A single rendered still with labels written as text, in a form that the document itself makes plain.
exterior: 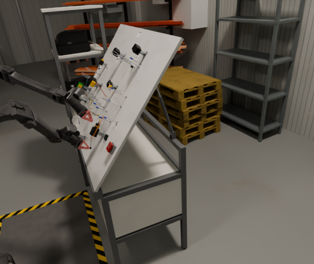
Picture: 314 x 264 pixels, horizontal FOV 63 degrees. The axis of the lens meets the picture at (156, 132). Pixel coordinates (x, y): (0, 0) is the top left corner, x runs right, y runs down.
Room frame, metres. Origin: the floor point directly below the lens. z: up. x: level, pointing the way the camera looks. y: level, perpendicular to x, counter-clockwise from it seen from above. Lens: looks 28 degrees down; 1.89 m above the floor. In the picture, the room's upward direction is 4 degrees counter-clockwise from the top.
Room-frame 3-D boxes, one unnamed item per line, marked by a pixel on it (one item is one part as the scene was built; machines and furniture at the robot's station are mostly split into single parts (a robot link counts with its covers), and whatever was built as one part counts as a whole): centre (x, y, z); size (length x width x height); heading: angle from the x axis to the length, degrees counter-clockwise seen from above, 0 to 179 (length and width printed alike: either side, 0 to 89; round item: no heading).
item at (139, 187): (1.89, 0.31, 0.40); 1.18 x 0.60 x 0.80; 21
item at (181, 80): (3.75, -0.39, 0.40); 1.14 x 0.78 x 0.81; 30
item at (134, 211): (1.89, 0.30, 0.60); 1.17 x 0.58 x 0.40; 21
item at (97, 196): (1.77, 0.60, 0.83); 1.18 x 0.06 x 0.06; 21
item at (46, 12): (2.72, 0.74, 0.92); 0.61 x 0.51 x 1.85; 21
